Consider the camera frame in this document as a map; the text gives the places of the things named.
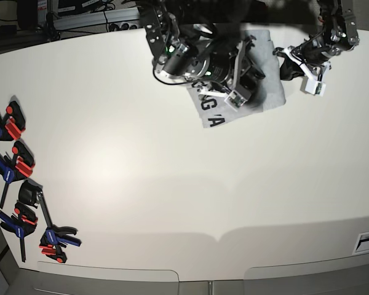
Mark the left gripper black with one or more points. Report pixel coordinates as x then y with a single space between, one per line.
293 64

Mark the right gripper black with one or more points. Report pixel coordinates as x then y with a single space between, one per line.
246 74

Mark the grey T-shirt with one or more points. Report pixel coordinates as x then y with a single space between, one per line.
258 90

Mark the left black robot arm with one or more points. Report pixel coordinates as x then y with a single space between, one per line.
312 57

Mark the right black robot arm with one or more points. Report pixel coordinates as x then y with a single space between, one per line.
201 44

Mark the white power strip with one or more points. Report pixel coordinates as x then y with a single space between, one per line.
122 26

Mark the top blue red bar clamp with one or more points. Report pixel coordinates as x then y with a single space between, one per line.
12 124

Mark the long blue red bar clamp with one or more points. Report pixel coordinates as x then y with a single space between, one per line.
55 238

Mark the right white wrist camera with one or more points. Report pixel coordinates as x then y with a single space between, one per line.
220 86

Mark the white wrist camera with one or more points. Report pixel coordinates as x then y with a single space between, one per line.
220 86
315 83

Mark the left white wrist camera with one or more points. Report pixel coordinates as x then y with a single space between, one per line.
315 83

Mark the aluminium extrusion rail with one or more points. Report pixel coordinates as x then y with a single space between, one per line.
97 18

